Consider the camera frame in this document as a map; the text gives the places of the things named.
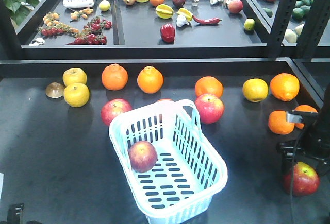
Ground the white garlic bulb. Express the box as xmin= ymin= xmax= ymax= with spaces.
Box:
xmin=176 ymin=14 xmax=190 ymax=27

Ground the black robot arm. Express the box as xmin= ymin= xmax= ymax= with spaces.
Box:
xmin=276 ymin=87 xmax=329 ymax=176

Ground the yellow pear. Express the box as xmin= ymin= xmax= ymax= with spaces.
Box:
xmin=62 ymin=68 xmax=87 ymax=86
xmin=63 ymin=82 xmax=90 ymax=108

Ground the orange with navel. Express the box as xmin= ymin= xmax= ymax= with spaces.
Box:
xmin=270 ymin=73 xmax=300 ymax=102

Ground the brown kiwi half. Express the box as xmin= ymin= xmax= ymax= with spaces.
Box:
xmin=45 ymin=82 xmax=65 ymax=98

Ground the yellow pear back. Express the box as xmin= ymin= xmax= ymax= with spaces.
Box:
xmin=62 ymin=68 xmax=87 ymax=86

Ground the pink red apple right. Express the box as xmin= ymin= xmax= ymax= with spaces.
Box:
xmin=195 ymin=93 xmax=225 ymax=125

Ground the pink red apple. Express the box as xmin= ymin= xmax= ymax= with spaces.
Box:
xmin=195 ymin=93 xmax=225 ymax=125
xmin=101 ymin=98 xmax=133 ymax=126

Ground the red bell pepper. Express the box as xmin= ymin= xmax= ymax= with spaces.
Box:
xmin=160 ymin=24 xmax=175 ymax=43

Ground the yellow pear front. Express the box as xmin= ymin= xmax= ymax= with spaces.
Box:
xmin=63 ymin=82 xmax=90 ymax=108

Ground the yellow orange fruit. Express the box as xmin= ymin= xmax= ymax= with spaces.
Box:
xmin=242 ymin=78 xmax=269 ymax=102

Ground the small orange right pair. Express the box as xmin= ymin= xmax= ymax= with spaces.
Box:
xmin=268 ymin=110 xmax=295 ymax=135

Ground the bumpy orange left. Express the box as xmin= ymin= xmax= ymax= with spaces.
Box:
xmin=102 ymin=63 xmax=128 ymax=91

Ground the black wooden produce stand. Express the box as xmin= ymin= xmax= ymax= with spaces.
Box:
xmin=1 ymin=0 xmax=329 ymax=223

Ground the red chili pepper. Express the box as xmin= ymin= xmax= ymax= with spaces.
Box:
xmin=192 ymin=15 xmax=222 ymax=25

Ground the small orange far right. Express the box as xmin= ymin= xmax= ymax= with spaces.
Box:
xmin=294 ymin=105 xmax=318 ymax=130

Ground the orange centre back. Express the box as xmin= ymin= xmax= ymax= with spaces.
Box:
xmin=195 ymin=76 xmax=224 ymax=98

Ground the bumpy orange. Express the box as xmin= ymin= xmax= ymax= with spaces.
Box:
xmin=137 ymin=66 xmax=164 ymax=94
xmin=102 ymin=63 xmax=128 ymax=91

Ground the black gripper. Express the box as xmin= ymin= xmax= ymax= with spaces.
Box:
xmin=276 ymin=141 xmax=329 ymax=177

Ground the pink red apple left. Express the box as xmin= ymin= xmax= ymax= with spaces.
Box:
xmin=101 ymin=98 xmax=133 ymax=126

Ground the light blue plastic basket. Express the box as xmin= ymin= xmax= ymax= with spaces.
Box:
xmin=109 ymin=99 xmax=228 ymax=223

